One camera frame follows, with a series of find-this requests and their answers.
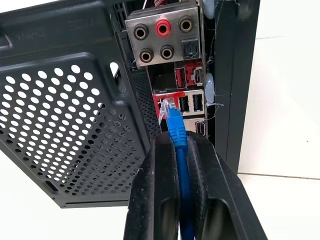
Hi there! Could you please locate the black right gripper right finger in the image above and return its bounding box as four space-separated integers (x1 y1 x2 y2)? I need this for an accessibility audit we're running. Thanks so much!
186 131 268 240

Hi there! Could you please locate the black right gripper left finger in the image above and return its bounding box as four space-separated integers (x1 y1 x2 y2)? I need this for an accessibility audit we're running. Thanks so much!
122 132 181 240

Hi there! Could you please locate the blue ethernet cable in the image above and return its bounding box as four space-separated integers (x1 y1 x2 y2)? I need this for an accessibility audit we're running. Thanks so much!
158 98 195 240

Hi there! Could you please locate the black computer tower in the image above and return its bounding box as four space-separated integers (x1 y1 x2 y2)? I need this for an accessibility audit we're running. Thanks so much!
0 0 261 209

